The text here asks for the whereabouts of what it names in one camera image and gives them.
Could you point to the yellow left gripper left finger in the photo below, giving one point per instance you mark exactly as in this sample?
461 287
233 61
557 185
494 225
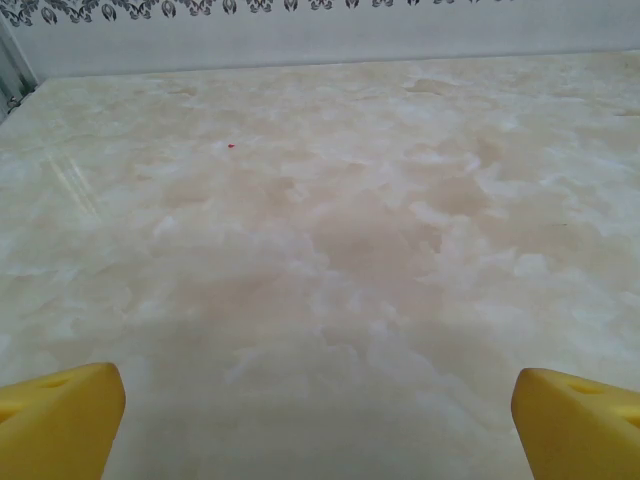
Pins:
60 425

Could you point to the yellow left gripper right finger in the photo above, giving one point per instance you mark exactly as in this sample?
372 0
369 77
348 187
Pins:
580 430

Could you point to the aluminium frame post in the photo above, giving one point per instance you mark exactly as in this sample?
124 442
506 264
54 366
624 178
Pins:
12 65

